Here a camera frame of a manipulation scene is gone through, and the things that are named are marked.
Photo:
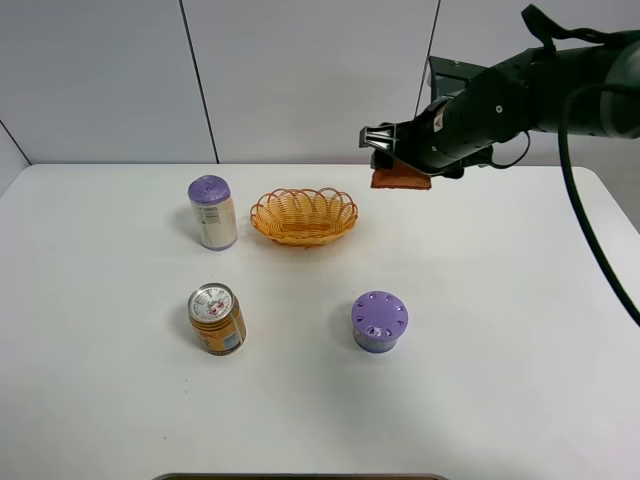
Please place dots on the orange waffle slice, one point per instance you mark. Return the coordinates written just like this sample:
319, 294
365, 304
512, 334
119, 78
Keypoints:
400, 176

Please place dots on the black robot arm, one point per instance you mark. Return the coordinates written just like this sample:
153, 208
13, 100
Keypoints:
591, 91

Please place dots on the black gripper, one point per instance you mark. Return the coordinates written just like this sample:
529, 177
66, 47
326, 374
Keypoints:
458, 134

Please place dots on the orange drink can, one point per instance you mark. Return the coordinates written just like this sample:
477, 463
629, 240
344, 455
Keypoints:
216, 317

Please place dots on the purple roll with white label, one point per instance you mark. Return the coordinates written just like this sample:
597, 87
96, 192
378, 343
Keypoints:
213, 206

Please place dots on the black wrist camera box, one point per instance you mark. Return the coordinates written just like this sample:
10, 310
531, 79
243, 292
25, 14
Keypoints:
450, 80

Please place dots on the purple lidded round container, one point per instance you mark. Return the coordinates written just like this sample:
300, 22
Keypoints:
378, 319

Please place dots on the orange woven wicker basket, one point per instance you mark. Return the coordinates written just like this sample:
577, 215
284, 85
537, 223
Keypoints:
304, 217

